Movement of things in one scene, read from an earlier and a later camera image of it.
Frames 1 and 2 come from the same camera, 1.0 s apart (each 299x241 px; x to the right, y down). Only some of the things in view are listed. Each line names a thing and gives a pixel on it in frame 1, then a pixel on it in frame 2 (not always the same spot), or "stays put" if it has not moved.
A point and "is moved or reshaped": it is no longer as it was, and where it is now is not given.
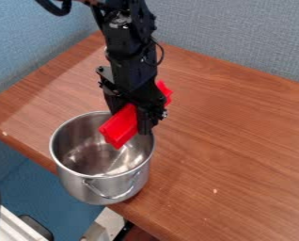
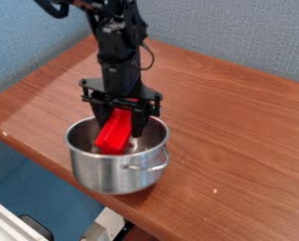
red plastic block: x=120 y=128 is moved or reshaped
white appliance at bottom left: x=12 y=229 stays put
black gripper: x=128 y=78 to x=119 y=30
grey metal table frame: x=106 y=227 stays put
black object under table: x=36 y=227 stays put
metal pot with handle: x=96 y=173 is moved or reshaped
